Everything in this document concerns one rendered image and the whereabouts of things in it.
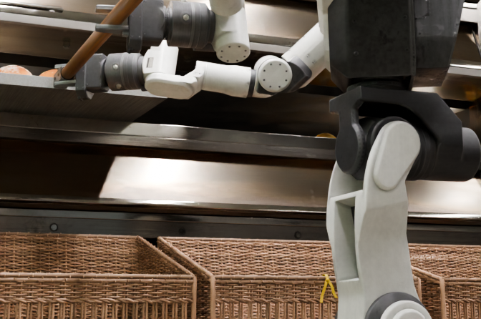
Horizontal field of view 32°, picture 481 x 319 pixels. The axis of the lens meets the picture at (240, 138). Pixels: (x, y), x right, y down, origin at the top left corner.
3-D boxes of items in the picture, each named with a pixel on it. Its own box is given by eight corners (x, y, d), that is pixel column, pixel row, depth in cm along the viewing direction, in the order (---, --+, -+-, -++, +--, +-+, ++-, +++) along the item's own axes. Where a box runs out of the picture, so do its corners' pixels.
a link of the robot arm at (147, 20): (132, -21, 155) (195, -16, 158) (126, -4, 164) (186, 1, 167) (130, 45, 153) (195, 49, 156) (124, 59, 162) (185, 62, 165)
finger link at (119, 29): (96, 23, 156) (129, 25, 157) (94, 28, 159) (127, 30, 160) (95, 31, 155) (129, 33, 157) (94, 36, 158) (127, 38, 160)
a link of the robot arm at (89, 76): (86, 104, 201) (134, 101, 199) (71, 95, 192) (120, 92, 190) (88, 54, 203) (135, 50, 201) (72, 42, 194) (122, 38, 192)
